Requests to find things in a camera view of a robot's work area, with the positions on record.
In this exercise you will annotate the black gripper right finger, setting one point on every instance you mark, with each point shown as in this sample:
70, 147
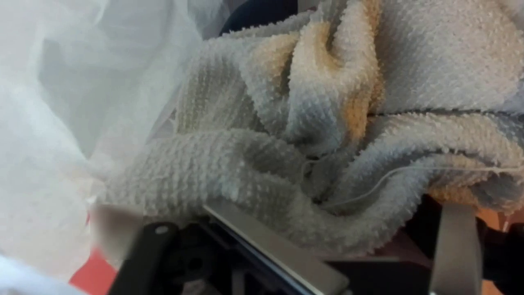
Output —
455, 251

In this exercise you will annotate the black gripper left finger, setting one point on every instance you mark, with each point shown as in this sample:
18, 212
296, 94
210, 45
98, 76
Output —
262, 247

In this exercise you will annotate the white terry towel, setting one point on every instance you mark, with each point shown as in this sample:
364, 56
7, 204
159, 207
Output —
337, 125

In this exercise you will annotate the white red-printed plastic bag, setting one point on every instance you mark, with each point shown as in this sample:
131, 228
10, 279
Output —
54, 137

